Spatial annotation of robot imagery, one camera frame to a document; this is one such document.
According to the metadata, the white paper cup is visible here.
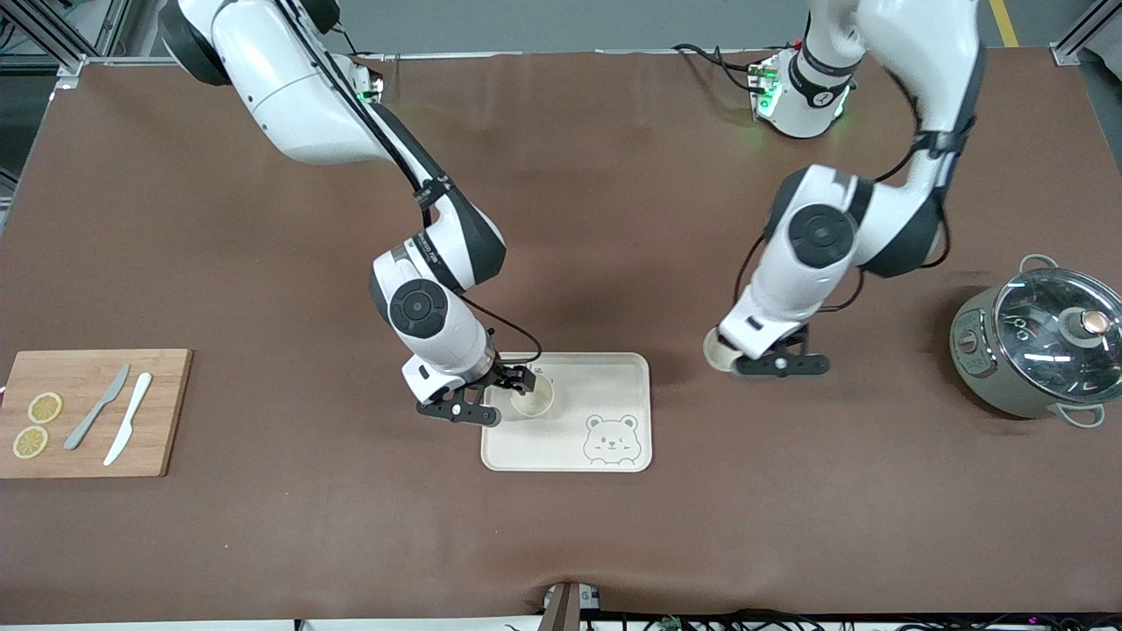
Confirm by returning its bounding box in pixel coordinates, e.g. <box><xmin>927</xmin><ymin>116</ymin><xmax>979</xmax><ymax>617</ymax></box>
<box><xmin>703</xmin><ymin>329</ymin><xmax>746</xmax><ymax>373</ymax></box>
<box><xmin>509</xmin><ymin>375</ymin><xmax>556</xmax><ymax>418</ymax></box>

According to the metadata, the white bear print tray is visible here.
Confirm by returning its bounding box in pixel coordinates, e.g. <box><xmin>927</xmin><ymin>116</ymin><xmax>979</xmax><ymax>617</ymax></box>
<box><xmin>480</xmin><ymin>352</ymin><xmax>653</xmax><ymax>474</ymax></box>

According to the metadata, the brown table cover mat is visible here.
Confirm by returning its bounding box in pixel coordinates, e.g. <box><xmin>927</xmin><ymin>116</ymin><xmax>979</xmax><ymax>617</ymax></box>
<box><xmin>0</xmin><ymin>48</ymin><xmax>1122</xmax><ymax>625</ymax></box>

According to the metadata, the grey electric cooking pot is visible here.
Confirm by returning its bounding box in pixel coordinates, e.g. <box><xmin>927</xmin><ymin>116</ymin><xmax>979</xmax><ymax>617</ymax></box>
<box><xmin>949</xmin><ymin>254</ymin><xmax>1122</xmax><ymax>429</ymax></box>

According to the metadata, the bamboo cutting board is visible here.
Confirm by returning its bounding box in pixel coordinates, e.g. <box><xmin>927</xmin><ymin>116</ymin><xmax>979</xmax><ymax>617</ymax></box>
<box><xmin>0</xmin><ymin>349</ymin><xmax>193</xmax><ymax>479</ymax></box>

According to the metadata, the glass pot lid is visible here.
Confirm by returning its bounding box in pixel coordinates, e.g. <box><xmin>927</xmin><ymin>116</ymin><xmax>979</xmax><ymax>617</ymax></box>
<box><xmin>995</xmin><ymin>267</ymin><xmax>1122</xmax><ymax>406</ymax></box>

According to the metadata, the white plastic knife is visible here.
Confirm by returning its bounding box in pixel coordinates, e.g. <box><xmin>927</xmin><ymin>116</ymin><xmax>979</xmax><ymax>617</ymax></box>
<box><xmin>103</xmin><ymin>372</ymin><xmax>153</xmax><ymax>467</ymax></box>

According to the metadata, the grey plastic knife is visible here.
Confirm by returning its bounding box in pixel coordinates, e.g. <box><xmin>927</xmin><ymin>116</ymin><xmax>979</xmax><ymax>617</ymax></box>
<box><xmin>63</xmin><ymin>364</ymin><xmax>131</xmax><ymax>451</ymax></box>

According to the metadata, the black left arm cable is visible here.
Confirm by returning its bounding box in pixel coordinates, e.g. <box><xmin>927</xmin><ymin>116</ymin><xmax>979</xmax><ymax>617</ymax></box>
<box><xmin>735</xmin><ymin>66</ymin><xmax>955</xmax><ymax>315</ymax></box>

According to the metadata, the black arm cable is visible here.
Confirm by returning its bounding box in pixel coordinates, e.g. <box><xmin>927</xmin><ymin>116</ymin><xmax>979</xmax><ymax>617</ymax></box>
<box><xmin>735</xmin><ymin>66</ymin><xmax>955</xmax><ymax>315</ymax></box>
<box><xmin>279</xmin><ymin>0</ymin><xmax>544</xmax><ymax>360</ymax></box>

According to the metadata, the black base cable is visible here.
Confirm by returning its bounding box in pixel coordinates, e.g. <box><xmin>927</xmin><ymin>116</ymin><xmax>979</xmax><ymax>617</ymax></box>
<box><xmin>671</xmin><ymin>42</ymin><xmax>763</xmax><ymax>93</ymax></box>
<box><xmin>333</xmin><ymin>25</ymin><xmax>387</xmax><ymax>64</ymax></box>

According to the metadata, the black cable bundle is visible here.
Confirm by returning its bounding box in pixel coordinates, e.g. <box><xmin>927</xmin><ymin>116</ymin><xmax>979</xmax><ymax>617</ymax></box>
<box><xmin>605</xmin><ymin>607</ymin><xmax>1122</xmax><ymax>631</ymax></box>

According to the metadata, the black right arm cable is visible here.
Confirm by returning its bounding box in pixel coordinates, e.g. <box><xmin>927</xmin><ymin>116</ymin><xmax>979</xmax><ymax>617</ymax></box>
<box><xmin>279</xmin><ymin>0</ymin><xmax>544</xmax><ymax>360</ymax></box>

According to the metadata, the aluminium frame post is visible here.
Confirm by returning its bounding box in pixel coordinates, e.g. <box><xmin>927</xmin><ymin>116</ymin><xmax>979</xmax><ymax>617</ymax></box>
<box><xmin>1050</xmin><ymin>0</ymin><xmax>1122</xmax><ymax>67</ymax></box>
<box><xmin>0</xmin><ymin>0</ymin><xmax>132</xmax><ymax>84</ymax></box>

